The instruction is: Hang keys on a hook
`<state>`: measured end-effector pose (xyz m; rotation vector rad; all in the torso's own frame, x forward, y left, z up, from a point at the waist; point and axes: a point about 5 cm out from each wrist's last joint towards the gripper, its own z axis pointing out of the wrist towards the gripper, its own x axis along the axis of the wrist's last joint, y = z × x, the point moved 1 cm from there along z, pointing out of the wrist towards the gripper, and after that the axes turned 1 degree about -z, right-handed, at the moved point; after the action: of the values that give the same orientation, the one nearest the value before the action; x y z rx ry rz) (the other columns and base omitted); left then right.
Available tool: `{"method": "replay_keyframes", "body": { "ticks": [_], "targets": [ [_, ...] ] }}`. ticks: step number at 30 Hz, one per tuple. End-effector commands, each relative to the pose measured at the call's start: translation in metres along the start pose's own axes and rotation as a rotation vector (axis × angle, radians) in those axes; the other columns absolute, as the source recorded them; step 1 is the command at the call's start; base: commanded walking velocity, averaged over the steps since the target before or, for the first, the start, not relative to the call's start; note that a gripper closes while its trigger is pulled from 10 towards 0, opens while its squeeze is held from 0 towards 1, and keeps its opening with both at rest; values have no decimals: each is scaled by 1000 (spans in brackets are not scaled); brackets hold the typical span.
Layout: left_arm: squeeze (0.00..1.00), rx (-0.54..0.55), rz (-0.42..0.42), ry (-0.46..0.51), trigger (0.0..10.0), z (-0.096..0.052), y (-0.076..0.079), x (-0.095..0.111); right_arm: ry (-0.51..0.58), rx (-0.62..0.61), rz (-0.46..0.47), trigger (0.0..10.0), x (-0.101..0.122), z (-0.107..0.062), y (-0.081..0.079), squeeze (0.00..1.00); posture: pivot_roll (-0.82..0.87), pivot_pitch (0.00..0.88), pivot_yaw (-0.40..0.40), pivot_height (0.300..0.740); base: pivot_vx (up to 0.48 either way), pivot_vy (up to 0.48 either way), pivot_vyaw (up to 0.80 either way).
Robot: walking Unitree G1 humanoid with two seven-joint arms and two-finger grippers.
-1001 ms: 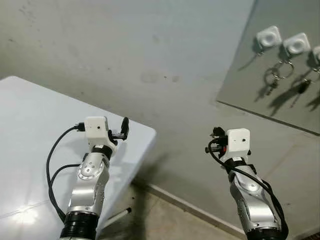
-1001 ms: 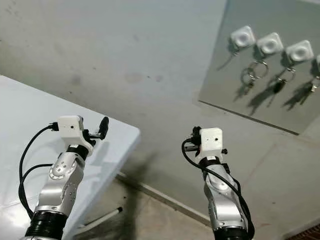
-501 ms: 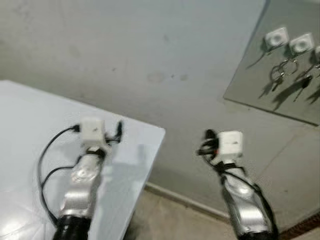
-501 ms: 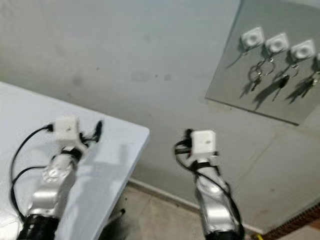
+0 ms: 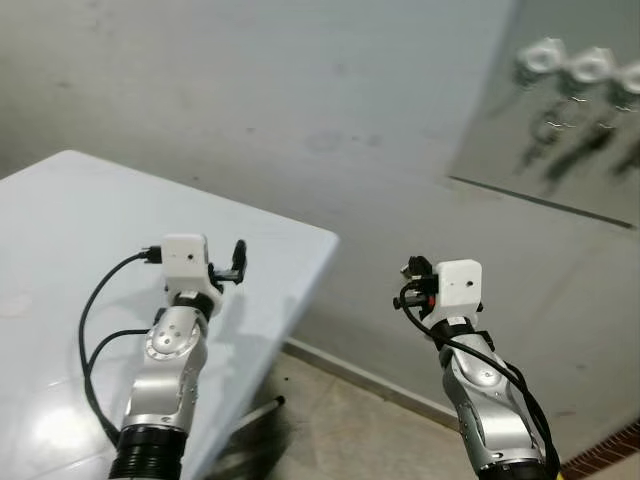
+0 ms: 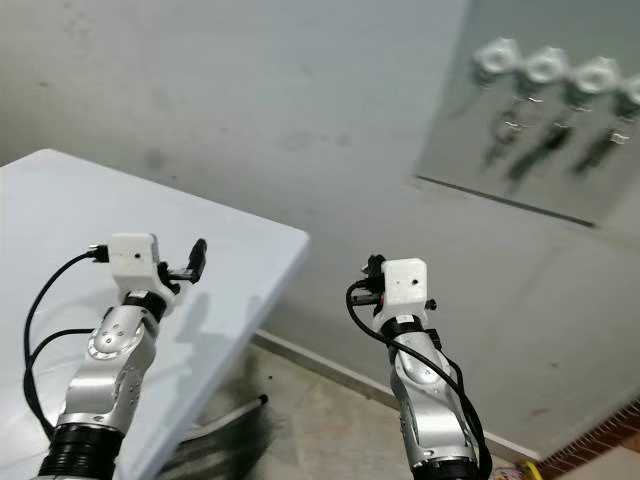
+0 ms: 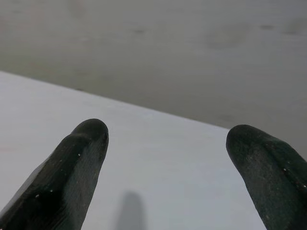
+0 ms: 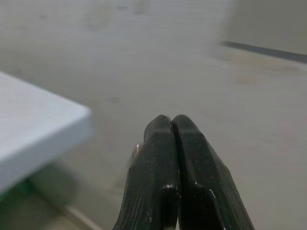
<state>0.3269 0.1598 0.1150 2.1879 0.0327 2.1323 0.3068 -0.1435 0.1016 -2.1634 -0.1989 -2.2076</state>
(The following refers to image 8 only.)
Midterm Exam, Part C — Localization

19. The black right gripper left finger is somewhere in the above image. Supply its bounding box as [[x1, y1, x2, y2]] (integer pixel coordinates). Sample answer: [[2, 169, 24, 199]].
[[112, 114, 181, 230]]

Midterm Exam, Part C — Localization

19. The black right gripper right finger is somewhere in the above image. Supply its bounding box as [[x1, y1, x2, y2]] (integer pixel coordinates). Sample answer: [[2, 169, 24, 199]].
[[172, 114, 256, 230]]

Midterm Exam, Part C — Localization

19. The pale skirting strip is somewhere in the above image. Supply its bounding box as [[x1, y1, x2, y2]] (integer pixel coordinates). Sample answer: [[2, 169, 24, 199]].
[[62, 205, 103, 230]]

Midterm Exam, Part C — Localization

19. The white plastic folding table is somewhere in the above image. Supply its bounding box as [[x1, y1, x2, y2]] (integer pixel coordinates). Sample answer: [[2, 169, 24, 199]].
[[0, 71, 93, 197]]

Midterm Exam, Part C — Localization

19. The grey wall board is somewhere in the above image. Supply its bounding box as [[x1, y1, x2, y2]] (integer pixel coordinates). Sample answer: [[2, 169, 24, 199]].
[[216, 0, 307, 64]]

